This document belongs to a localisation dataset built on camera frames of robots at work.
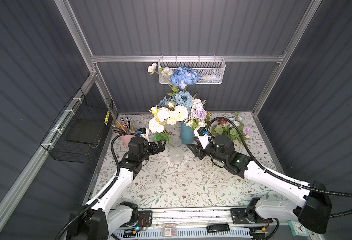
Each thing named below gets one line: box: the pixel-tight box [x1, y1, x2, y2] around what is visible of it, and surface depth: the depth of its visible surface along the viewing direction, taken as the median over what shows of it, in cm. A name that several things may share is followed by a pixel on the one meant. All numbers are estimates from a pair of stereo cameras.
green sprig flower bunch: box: [214, 112, 253, 143], surface depth 102 cm
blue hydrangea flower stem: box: [170, 66, 202, 92], surface depth 75 cm
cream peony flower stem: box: [167, 101, 189, 125], surface depth 70 cm
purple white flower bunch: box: [185, 98, 212, 130], surface depth 77 cm
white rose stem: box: [147, 62, 176, 93], surface depth 81 cm
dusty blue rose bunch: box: [157, 91, 194, 109], surface depth 73 cm
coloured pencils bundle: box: [112, 117, 135, 134], surface depth 99 cm
